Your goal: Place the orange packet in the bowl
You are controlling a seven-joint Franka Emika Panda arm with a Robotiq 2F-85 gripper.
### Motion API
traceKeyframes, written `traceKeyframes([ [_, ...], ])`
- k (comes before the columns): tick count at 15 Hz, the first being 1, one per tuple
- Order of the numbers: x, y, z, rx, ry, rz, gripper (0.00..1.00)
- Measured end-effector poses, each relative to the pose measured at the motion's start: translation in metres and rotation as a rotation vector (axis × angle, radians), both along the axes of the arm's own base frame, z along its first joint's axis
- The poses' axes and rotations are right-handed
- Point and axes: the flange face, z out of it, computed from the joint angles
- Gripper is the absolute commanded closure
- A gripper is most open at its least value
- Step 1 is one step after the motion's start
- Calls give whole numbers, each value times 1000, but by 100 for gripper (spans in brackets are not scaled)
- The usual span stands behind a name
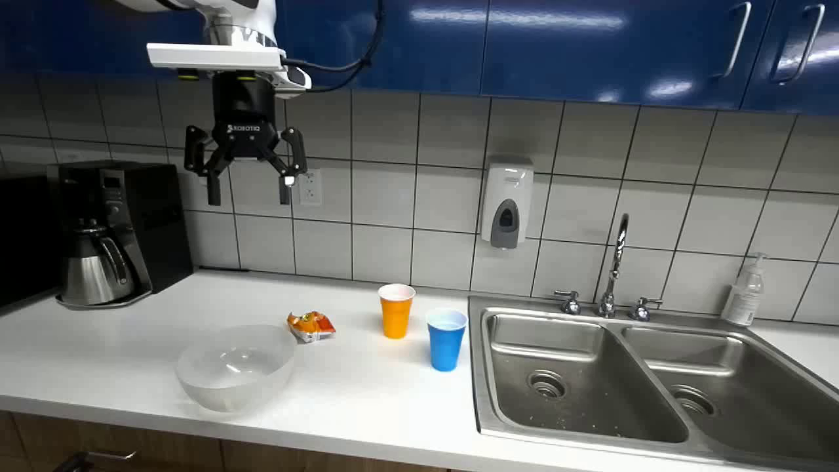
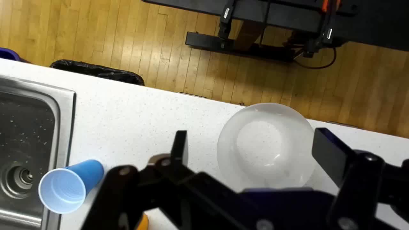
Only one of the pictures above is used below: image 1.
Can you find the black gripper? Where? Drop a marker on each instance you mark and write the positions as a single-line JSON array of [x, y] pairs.
[[245, 127]]

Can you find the orange snack packet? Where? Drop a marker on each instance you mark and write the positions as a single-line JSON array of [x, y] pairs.
[[310, 326]]

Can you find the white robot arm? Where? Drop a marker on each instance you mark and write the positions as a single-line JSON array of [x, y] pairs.
[[250, 73]]

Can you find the translucent white bowl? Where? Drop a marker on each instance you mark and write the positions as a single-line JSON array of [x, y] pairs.
[[237, 368]]

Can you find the black coffee maker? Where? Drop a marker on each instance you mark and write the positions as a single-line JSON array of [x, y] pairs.
[[141, 205]]

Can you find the steel coffee carafe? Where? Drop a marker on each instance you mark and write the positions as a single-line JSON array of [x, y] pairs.
[[95, 270]]

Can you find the orange plastic cup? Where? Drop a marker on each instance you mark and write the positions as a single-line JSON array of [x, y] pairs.
[[398, 308]]

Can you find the black microwave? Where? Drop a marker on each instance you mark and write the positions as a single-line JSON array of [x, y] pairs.
[[31, 239]]

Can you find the blue plastic cup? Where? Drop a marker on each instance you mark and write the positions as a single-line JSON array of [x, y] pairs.
[[448, 330]]

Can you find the wooden lower cabinet drawers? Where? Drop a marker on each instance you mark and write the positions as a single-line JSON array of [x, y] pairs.
[[92, 445]]

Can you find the chrome sink faucet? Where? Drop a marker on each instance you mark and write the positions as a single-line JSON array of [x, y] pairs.
[[608, 302]]

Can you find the stainless steel double sink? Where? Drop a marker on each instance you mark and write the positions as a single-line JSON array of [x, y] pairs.
[[677, 388]]

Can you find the clear soap pump bottle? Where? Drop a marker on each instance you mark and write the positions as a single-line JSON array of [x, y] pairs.
[[745, 293]]

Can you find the blue upper cabinets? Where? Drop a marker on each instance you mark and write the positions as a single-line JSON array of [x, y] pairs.
[[777, 56]]

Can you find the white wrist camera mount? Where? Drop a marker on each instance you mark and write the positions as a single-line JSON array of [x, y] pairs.
[[226, 59]]

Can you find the white wall soap dispenser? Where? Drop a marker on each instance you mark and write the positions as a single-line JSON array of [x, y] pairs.
[[508, 201]]

